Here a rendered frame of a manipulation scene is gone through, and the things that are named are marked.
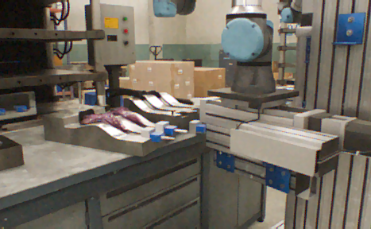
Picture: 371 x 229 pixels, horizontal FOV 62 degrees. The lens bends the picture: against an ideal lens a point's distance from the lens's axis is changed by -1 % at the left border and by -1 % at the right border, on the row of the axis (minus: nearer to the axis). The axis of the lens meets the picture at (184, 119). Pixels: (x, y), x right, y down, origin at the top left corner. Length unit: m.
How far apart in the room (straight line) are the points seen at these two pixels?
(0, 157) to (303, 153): 0.92
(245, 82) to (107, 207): 0.68
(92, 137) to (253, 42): 0.71
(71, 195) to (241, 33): 0.75
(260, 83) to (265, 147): 0.25
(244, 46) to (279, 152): 0.30
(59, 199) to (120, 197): 0.26
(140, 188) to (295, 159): 0.71
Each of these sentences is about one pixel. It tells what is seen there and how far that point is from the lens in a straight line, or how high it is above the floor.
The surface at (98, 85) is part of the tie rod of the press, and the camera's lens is 2.01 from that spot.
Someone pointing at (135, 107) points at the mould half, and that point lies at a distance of 1.58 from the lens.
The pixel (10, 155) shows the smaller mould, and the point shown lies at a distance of 1.18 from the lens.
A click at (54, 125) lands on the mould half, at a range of 1.40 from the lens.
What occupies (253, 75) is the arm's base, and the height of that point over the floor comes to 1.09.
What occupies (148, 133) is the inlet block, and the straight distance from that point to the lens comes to 1.17.
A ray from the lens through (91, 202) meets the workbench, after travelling 1.19.
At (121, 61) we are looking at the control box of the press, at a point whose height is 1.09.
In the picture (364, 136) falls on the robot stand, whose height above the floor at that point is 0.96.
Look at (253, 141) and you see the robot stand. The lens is 0.89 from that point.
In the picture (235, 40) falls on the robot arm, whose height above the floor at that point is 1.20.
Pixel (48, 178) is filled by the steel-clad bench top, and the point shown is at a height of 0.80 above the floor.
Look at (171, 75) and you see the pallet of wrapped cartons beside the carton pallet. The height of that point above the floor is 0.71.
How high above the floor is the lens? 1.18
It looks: 13 degrees down
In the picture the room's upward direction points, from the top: straight up
